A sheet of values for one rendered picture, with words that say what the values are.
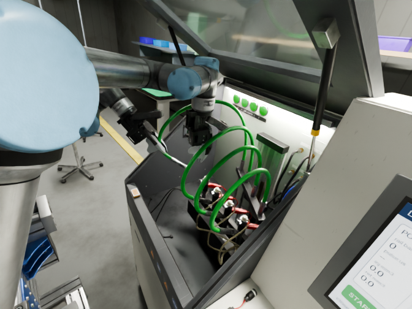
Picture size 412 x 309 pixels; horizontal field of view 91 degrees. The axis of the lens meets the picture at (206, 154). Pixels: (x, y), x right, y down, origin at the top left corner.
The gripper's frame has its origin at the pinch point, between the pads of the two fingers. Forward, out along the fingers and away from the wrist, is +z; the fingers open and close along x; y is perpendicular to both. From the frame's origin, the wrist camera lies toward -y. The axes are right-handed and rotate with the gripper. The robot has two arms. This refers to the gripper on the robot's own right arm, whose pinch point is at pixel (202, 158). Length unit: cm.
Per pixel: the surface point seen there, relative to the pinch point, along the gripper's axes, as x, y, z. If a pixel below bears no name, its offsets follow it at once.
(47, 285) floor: -61, 78, 122
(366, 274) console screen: 55, -5, -3
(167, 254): 13.8, 20.4, 27.1
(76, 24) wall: -650, -15, -30
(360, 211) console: 48, -8, -13
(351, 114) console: 36.4, -12.3, -29.5
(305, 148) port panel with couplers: 21.3, -30.6, -9.0
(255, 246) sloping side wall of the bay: 34.3, 2.8, 8.4
